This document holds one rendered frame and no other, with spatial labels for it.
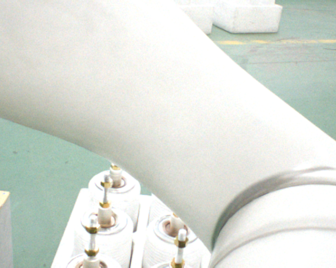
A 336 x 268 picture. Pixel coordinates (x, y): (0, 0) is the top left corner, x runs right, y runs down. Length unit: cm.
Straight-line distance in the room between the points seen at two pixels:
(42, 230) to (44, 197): 14
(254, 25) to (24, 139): 211
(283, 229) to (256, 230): 1
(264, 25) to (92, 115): 318
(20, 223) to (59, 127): 100
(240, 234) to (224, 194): 3
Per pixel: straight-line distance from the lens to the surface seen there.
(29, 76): 16
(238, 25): 321
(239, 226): 18
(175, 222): 75
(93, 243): 64
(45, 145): 151
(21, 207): 124
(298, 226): 16
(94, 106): 17
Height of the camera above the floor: 72
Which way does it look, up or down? 26 degrees down
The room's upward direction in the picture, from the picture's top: 7 degrees clockwise
